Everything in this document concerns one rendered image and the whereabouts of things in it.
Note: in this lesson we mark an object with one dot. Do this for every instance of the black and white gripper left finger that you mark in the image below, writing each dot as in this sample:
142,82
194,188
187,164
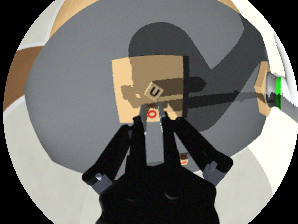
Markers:
101,175

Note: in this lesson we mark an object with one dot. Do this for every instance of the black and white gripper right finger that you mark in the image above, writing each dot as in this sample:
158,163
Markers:
214,164

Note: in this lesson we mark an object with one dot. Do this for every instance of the tan flat mat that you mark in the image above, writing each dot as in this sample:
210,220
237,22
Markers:
132,76

